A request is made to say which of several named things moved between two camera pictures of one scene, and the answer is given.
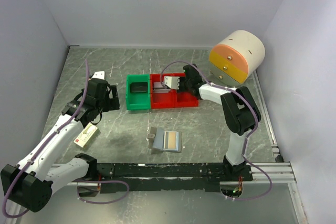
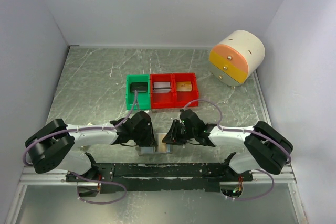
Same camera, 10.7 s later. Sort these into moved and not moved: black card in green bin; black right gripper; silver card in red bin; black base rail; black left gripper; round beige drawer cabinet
Moved: black right gripper; black left gripper
Not moved: round beige drawer cabinet; black base rail; silver card in red bin; black card in green bin
